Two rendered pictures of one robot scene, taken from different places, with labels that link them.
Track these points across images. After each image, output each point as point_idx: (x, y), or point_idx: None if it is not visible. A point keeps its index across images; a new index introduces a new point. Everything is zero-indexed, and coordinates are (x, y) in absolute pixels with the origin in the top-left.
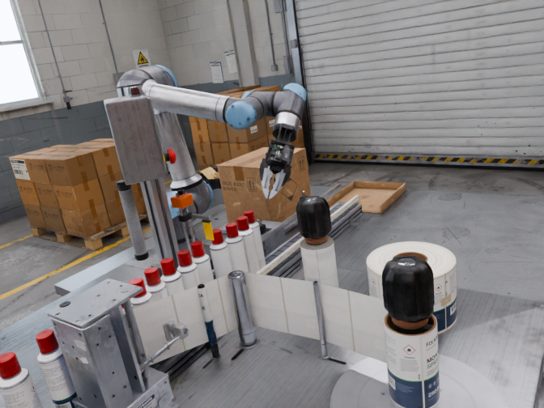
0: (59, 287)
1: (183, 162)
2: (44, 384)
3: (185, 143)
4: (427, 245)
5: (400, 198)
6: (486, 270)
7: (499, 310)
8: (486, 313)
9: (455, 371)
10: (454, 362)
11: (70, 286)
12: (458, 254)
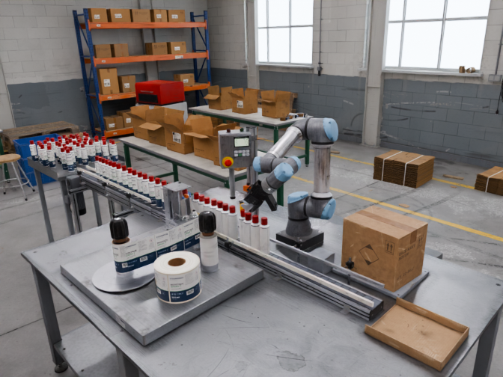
0: None
1: (314, 181)
2: None
3: (321, 172)
4: (185, 270)
5: (409, 358)
6: (214, 348)
7: (155, 316)
8: (156, 310)
9: (129, 285)
10: (134, 286)
11: None
12: (248, 345)
